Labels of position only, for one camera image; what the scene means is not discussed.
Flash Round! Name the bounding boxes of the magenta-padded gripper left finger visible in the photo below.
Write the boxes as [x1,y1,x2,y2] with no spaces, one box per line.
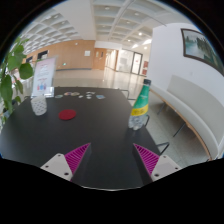
[40,142,94,183]

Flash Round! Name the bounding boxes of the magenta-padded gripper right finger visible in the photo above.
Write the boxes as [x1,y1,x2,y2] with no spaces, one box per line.
[132,142,183,186]

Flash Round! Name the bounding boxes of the white dotted cup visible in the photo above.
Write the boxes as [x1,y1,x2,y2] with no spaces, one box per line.
[30,95,48,117]

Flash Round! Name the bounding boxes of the long white bench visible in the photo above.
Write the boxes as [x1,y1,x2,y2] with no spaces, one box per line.
[148,74,224,162]

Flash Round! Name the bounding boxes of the framed landscape picture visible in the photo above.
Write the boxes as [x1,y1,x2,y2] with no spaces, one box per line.
[180,28,224,77]

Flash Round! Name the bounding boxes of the flat round red coaster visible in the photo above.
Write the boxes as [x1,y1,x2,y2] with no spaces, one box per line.
[58,109,77,121]

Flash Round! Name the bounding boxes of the clear acrylic sign stand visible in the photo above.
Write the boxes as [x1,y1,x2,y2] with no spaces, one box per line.
[30,55,58,99]

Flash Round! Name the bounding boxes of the potted green leafy plant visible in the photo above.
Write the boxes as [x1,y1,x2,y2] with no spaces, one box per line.
[0,35,35,125]

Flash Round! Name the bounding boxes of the ceiling lights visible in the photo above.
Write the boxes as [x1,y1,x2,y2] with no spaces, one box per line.
[49,4,154,48]

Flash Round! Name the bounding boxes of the green plastic drink bottle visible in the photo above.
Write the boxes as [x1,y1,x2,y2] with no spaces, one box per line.
[128,78,152,131]

